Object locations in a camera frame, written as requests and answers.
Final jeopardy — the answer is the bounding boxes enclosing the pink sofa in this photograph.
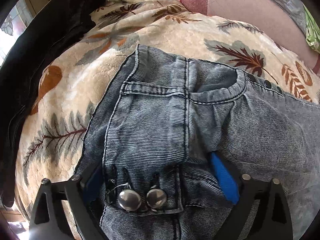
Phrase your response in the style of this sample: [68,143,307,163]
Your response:
[181,0,319,74]

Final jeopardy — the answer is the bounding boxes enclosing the green white patterned quilt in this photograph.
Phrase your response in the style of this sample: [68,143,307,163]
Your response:
[303,5,320,53]

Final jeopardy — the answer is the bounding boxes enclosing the cream leaf-pattern fleece blanket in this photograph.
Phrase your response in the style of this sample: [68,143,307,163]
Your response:
[15,0,319,220]

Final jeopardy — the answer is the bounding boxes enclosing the black jacket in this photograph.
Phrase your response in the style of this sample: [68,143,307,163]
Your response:
[1,0,106,207]

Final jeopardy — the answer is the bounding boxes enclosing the grey-blue denim pants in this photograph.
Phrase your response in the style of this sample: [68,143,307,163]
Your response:
[77,45,319,239]

